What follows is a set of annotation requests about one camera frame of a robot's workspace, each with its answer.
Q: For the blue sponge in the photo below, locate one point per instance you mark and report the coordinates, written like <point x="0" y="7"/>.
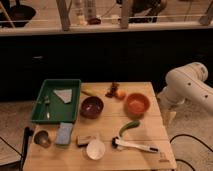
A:
<point x="64" y="134"/>

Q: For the purple bowl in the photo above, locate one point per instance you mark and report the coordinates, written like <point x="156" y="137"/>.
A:
<point x="91" y="107"/>

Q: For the yellow banana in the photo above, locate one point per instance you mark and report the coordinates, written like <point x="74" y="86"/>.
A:
<point x="88" y="93"/>

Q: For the orange fruit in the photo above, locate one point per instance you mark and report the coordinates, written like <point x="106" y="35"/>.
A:
<point x="120" y="94"/>

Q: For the green tray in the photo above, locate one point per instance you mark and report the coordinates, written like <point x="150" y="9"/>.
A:
<point x="59" y="111"/>

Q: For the black clamp stand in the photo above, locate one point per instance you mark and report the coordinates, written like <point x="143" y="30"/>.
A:
<point x="18" y="165"/>

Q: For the white dish brush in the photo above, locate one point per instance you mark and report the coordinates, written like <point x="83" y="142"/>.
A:
<point x="116" y="141"/>

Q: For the metal cup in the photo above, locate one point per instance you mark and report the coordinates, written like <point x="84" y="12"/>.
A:
<point x="42" y="138"/>

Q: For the green chili pepper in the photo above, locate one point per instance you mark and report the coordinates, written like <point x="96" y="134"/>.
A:
<point x="130" y="125"/>

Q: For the orange bowl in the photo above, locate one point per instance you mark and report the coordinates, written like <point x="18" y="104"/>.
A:
<point x="136" y="104"/>

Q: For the metal spoon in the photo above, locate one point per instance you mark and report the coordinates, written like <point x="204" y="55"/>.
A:
<point x="47" y="103"/>

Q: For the dark brown toy item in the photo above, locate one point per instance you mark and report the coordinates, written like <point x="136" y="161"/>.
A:
<point x="112" y="91"/>

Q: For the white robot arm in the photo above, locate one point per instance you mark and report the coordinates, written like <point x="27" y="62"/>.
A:
<point x="187" y="82"/>

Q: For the grey triangular cloth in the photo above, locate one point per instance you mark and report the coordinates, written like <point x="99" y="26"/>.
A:
<point x="65" y="95"/>

